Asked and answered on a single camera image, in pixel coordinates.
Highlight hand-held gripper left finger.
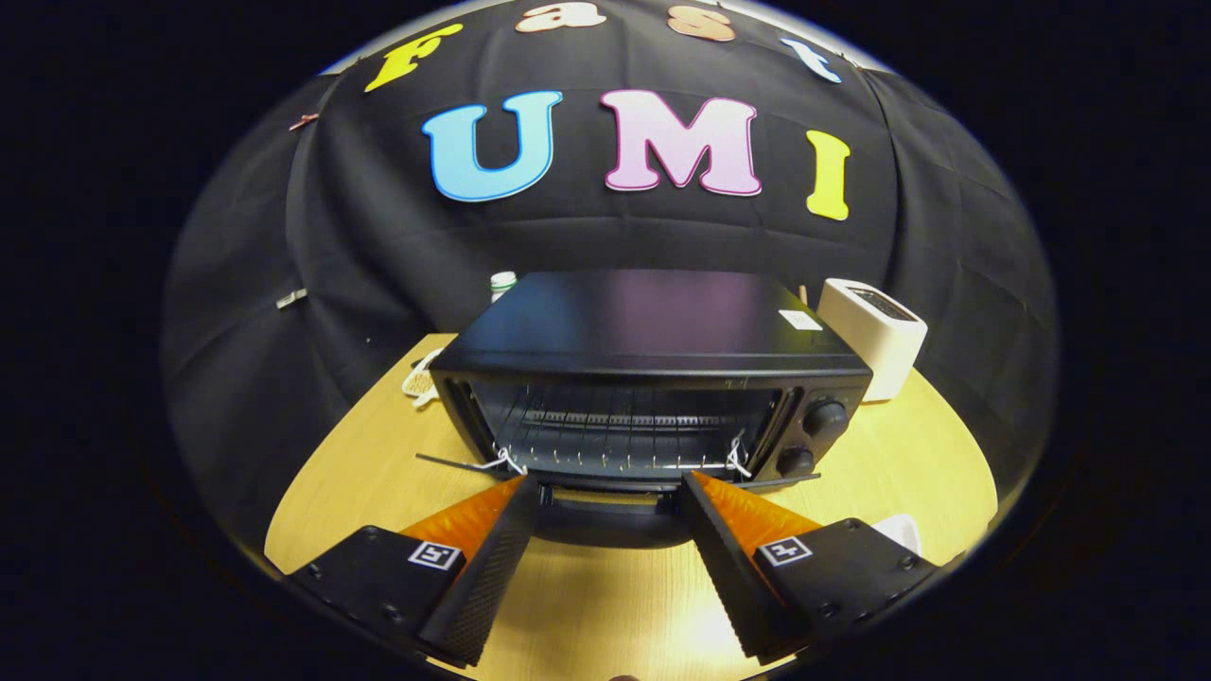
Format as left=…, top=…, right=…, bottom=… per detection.
left=284, top=473, right=542, bottom=668

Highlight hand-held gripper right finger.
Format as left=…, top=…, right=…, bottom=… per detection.
left=681, top=470, right=938, bottom=663

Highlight white square plate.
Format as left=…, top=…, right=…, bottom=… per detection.
left=870, top=514, right=923, bottom=559

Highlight black toaster oven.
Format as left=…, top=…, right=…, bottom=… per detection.
left=416, top=270, right=873, bottom=550

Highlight white pop-up toaster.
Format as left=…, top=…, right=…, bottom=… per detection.
left=816, top=277, right=929, bottom=403

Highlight black backdrop cloth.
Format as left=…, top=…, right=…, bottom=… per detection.
left=161, top=0, right=1059, bottom=559

